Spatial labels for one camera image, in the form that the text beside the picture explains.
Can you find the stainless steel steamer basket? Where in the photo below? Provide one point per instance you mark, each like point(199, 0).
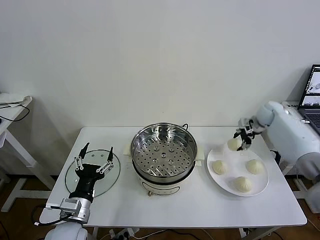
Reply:
point(150, 147)

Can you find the round glass pot lid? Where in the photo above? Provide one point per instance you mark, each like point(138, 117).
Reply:
point(110, 182)

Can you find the white steamed baozi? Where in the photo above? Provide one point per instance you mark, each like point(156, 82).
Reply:
point(255, 167)
point(242, 185)
point(220, 167)
point(233, 144)

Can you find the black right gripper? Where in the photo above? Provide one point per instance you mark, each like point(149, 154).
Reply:
point(247, 136)

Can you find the white electric cooker pot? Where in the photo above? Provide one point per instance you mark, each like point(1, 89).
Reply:
point(162, 187)

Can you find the white laptop side table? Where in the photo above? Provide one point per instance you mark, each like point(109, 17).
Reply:
point(293, 106)

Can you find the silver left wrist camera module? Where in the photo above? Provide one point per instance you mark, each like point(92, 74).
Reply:
point(70, 206)

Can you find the white folded cloth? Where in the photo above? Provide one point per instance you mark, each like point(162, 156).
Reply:
point(15, 98)

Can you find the white power strip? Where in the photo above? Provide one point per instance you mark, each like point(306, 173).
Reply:
point(125, 232)

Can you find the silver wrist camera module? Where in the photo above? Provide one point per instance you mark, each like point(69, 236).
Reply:
point(70, 206)
point(245, 125)

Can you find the white round plate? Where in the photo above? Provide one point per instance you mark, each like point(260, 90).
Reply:
point(225, 182)

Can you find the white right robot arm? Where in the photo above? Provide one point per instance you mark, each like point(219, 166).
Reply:
point(287, 132)

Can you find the white side table with cloth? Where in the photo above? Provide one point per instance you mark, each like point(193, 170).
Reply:
point(15, 117)

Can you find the grey open laptop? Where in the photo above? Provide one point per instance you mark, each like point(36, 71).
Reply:
point(312, 115)

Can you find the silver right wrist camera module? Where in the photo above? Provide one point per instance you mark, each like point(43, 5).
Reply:
point(245, 125)

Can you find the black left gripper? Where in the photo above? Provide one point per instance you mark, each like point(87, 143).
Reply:
point(86, 178)

